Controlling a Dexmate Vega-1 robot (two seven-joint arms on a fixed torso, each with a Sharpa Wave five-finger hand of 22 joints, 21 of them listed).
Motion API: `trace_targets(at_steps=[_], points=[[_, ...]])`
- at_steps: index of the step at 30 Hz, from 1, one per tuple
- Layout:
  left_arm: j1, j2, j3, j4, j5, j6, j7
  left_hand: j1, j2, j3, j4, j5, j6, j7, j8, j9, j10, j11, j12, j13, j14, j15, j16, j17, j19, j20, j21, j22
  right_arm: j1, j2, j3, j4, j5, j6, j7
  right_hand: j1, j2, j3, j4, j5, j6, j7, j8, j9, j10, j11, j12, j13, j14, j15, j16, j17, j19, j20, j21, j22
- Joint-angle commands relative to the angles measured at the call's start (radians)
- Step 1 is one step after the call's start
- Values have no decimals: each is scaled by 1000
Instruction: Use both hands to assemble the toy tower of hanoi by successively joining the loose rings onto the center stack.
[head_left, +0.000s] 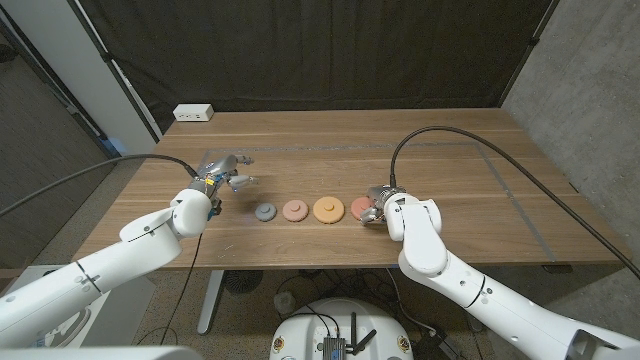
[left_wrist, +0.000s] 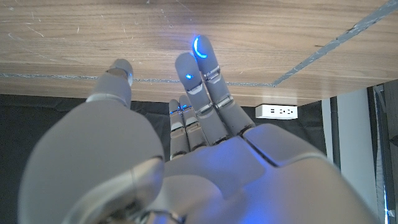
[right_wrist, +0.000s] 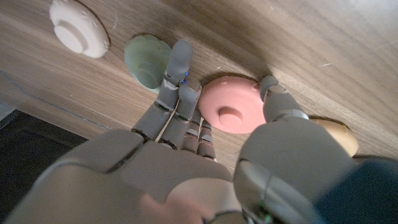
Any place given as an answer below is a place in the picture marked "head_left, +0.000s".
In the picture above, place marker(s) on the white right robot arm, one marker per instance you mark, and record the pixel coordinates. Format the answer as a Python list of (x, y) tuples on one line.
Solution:
[(450, 280)]

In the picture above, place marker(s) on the white sneaker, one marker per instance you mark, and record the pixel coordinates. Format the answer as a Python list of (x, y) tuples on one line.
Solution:
[(67, 325)]

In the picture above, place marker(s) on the black backdrop curtain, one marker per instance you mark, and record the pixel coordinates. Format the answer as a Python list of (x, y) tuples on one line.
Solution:
[(320, 50)]

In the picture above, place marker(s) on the white table leg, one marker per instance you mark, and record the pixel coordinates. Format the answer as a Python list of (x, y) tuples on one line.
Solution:
[(210, 300)]

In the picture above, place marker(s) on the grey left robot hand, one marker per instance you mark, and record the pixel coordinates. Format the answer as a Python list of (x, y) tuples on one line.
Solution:
[(217, 167)]

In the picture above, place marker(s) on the black round floor object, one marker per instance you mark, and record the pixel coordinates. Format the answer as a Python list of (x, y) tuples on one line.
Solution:
[(242, 280)]

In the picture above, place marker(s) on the white robot torso edge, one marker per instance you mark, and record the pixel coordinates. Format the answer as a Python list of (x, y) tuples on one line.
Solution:
[(100, 354)]

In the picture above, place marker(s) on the white power strip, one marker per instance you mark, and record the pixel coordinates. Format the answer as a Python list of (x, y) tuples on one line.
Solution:
[(193, 112)]

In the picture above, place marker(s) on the grey round floor object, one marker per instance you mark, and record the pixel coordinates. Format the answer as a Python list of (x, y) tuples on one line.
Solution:
[(285, 302)]

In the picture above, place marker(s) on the black backdrop stand pole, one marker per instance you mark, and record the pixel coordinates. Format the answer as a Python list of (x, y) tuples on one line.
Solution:
[(115, 70), (532, 42)]

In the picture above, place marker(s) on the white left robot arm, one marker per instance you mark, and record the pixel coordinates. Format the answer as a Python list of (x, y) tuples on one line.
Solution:
[(125, 250)]

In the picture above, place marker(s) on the black power adapter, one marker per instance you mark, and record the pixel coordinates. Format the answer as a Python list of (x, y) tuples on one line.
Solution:
[(437, 345)]

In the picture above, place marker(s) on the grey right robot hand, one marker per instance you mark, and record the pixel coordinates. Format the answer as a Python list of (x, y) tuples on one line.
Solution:
[(381, 196)]

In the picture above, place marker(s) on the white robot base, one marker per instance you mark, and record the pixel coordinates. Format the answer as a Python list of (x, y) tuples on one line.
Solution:
[(305, 330)]

